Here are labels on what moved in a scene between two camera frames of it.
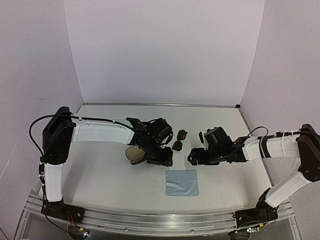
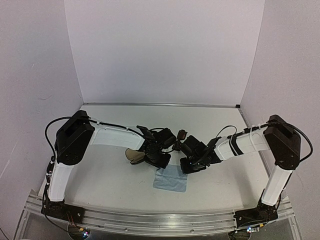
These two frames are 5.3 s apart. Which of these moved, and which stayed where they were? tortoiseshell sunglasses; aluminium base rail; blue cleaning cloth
Moved: blue cleaning cloth
Stayed: tortoiseshell sunglasses; aluminium base rail
